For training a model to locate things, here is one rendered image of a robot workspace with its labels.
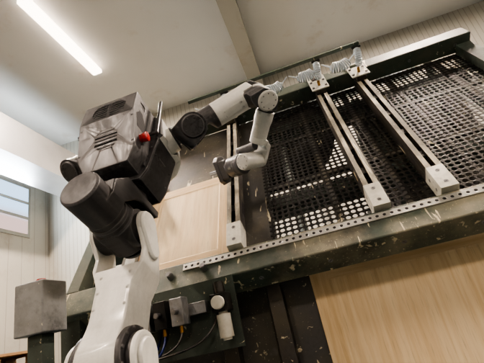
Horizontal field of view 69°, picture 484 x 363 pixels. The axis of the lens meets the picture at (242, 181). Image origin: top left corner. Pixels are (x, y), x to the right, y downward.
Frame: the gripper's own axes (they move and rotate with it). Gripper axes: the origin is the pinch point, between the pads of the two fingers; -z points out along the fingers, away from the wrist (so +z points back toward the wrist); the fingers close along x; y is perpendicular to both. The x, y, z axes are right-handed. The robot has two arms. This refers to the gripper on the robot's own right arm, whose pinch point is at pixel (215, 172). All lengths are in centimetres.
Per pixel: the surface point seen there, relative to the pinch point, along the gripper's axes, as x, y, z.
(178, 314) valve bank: -38, 49, 12
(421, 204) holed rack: -34, -17, 74
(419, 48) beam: 25, -125, 62
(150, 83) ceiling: 141, -215, -300
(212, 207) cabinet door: -15.3, -0.1, -10.9
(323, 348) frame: -77, 9, 32
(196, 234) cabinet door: -22.5, 14.9, -10.1
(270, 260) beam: -35, 18, 31
